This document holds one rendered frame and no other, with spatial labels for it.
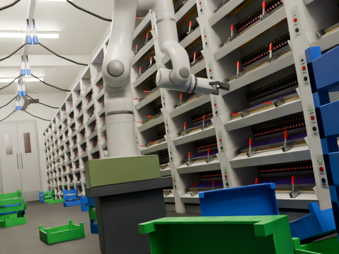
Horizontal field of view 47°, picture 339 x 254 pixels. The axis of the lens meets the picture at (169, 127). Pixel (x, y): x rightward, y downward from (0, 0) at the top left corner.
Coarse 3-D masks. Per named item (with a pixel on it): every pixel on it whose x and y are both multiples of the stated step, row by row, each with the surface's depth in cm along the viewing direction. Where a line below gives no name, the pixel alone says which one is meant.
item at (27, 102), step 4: (24, 76) 804; (24, 80) 803; (24, 84) 802; (24, 96) 775; (24, 100) 772; (28, 100) 778; (32, 100) 779; (36, 100) 782; (24, 104) 768; (28, 104) 774; (24, 108) 771; (28, 108) 770
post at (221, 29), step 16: (208, 0) 220; (224, 16) 223; (208, 32) 218; (224, 32) 221; (208, 48) 219; (240, 48) 224; (224, 64) 218; (240, 64) 222; (224, 96) 214; (240, 96) 219; (224, 112) 213; (224, 128) 211; (240, 128) 215; (224, 144) 212; (224, 160) 213; (240, 176) 210
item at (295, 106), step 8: (288, 88) 186; (296, 88) 156; (272, 96) 198; (288, 104) 164; (296, 104) 160; (232, 112) 214; (256, 112) 189; (264, 112) 178; (272, 112) 174; (280, 112) 170; (288, 112) 166; (224, 120) 212; (232, 120) 207; (240, 120) 197; (248, 120) 191; (256, 120) 186; (264, 120) 181; (232, 128) 206
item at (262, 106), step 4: (288, 96) 170; (292, 96) 167; (296, 96) 164; (284, 100) 173; (288, 100) 168; (264, 104) 185; (268, 104) 182; (272, 104) 179; (252, 108) 194; (256, 108) 191; (260, 108) 187; (240, 112) 204; (232, 116) 211; (236, 116) 208
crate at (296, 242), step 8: (296, 240) 102; (320, 240) 107; (328, 240) 108; (336, 240) 110; (296, 248) 102; (304, 248) 105; (312, 248) 106; (320, 248) 107; (328, 248) 108; (336, 248) 109
